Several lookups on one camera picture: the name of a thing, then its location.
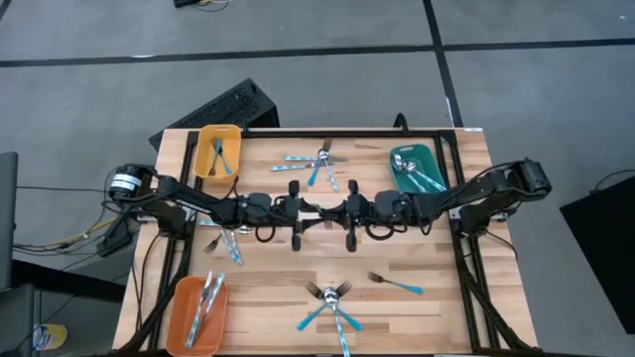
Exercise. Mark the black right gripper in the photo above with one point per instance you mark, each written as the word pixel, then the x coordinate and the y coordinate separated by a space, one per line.
pixel 353 213

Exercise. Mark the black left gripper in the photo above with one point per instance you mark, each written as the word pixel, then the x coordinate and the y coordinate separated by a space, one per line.
pixel 293 213

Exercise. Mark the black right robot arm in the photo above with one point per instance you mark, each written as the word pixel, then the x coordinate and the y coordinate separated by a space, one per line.
pixel 471 191

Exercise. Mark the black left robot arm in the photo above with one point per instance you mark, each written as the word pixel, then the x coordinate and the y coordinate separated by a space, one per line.
pixel 198 201

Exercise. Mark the teal plastic bin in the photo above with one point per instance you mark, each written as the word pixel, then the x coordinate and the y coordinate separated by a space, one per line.
pixel 421 151

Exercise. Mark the yellow plastic bin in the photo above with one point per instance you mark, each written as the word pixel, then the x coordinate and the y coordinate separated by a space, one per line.
pixel 203 149

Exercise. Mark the black perforated box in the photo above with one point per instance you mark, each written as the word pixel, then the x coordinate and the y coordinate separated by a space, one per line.
pixel 233 106

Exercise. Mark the orange plastic bin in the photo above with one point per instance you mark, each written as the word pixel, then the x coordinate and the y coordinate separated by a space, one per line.
pixel 178 322

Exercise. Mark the black equipment case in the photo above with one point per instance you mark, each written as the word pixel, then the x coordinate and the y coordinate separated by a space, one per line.
pixel 605 248

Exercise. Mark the yellow wipes canister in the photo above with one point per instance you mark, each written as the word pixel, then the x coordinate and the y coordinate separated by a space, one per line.
pixel 52 337

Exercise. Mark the black metal table frame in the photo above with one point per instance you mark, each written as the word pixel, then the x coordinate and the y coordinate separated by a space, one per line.
pixel 347 134

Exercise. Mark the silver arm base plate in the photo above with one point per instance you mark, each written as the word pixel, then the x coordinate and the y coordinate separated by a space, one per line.
pixel 454 213

